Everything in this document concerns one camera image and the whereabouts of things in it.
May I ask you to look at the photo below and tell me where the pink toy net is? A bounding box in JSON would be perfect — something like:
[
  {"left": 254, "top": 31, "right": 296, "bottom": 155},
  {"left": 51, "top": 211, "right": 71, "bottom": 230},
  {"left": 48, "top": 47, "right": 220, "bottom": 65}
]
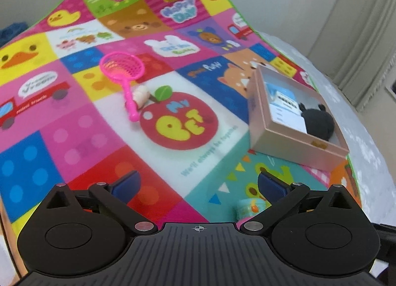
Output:
[{"left": 99, "top": 52, "right": 145, "bottom": 123}]

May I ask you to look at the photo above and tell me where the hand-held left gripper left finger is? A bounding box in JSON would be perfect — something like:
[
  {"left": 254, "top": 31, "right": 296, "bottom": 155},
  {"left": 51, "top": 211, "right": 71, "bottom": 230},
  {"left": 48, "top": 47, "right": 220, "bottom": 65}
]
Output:
[{"left": 43, "top": 170, "right": 158, "bottom": 234}]

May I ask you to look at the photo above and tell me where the colourful cartoon play mat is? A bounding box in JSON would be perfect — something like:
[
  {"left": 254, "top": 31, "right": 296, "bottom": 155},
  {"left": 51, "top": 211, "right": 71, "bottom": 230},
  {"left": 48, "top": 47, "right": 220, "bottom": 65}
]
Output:
[{"left": 0, "top": 0, "right": 362, "bottom": 276}]

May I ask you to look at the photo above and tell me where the beige curtain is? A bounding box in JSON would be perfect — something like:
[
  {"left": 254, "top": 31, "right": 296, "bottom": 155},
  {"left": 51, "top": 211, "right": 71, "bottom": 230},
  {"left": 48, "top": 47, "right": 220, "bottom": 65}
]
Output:
[{"left": 308, "top": 0, "right": 396, "bottom": 113}]

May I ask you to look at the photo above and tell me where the colourful tape roll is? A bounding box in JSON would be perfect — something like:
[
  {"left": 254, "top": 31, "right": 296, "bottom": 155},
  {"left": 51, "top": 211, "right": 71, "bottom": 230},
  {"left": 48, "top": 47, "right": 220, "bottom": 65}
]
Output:
[{"left": 237, "top": 198, "right": 270, "bottom": 221}]

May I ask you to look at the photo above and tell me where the white toy garlic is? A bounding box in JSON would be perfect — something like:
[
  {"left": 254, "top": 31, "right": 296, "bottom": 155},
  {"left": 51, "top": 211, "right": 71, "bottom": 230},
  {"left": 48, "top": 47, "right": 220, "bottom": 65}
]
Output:
[{"left": 132, "top": 85, "right": 152, "bottom": 108}]

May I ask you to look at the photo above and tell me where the blue tissue packet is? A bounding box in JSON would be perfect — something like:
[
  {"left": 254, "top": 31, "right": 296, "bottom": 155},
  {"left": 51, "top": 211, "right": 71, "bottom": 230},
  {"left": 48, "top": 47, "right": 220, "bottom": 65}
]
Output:
[{"left": 268, "top": 82, "right": 308, "bottom": 133}]

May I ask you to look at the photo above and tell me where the blue cloth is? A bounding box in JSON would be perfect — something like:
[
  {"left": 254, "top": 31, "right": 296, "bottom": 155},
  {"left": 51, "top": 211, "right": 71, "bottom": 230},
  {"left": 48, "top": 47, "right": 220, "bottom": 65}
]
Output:
[{"left": 0, "top": 22, "right": 30, "bottom": 47}]

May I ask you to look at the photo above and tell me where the pink cardboard box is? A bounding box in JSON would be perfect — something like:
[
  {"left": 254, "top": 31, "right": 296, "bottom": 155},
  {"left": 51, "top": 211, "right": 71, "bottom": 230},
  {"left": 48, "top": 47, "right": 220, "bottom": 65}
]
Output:
[{"left": 247, "top": 65, "right": 350, "bottom": 172}]

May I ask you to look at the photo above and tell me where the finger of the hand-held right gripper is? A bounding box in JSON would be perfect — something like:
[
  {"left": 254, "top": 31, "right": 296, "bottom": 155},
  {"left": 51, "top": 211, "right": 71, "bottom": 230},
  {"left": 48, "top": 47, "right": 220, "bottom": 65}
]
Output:
[{"left": 372, "top": 222, "right": 396, "bottom": 262}]

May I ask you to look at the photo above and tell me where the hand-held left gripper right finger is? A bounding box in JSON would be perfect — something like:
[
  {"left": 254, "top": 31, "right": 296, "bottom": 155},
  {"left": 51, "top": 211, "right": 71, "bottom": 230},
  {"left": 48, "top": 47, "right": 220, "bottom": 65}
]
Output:
[{"left": 241, "top": 170, "right": 362, "bottom": 233}]

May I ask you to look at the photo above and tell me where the black plush toy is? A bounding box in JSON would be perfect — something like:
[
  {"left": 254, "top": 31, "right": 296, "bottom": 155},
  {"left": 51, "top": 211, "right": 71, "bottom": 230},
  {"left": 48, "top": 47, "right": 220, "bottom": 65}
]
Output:
[{"left": 297, "top": 103, "right": 335, "bottom": 141}]

